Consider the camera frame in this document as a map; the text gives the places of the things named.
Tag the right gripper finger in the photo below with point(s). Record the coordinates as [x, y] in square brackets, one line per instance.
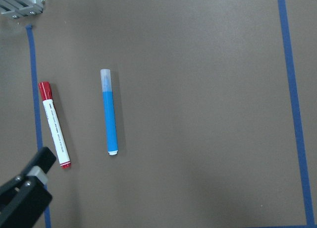
[24, 198]

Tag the red white marker pen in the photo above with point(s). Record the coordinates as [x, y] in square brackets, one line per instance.
[54, 125]

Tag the blue marker pen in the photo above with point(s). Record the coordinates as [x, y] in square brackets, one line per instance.
[111, 135]

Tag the aluminium frame post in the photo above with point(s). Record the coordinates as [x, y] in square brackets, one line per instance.
[15, 9]

